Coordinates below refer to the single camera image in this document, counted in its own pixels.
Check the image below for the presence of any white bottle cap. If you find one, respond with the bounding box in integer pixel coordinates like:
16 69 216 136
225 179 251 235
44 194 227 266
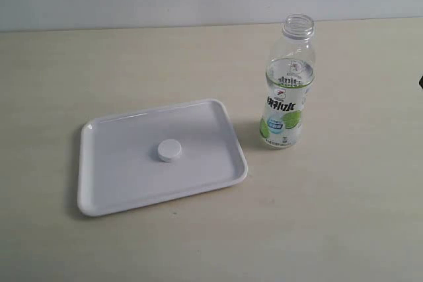
157 139 182 162

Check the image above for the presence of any clear plastic drink bottle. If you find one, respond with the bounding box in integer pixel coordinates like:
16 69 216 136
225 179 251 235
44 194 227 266
259 14 315 149

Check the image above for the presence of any white plastic tray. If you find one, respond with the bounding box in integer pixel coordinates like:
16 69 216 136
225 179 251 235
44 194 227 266
77 99 248 217

